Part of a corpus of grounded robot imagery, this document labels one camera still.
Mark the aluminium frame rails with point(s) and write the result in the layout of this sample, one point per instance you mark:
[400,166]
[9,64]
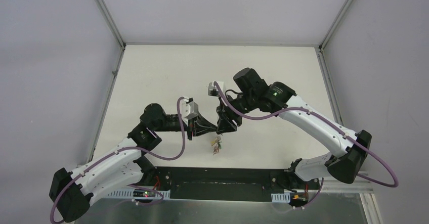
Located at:
[209,24]

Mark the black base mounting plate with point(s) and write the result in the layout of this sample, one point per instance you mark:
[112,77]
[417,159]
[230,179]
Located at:
[226,184]

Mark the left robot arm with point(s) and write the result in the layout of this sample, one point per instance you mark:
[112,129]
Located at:
[74,192]

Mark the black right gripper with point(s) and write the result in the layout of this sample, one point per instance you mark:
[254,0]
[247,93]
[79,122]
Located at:
[226,115]

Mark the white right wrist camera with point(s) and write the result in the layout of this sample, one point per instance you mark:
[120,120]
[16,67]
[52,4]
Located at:
[213,90]

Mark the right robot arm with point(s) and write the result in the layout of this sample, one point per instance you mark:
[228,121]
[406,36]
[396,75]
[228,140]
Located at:
[345,157]

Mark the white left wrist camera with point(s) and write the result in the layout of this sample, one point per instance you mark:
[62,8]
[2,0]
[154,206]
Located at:
[189,110]

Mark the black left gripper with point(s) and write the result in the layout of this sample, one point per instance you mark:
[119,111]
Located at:
[191,127]

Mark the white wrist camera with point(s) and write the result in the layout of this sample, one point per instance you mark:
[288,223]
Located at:
[189,110]
[213,90]

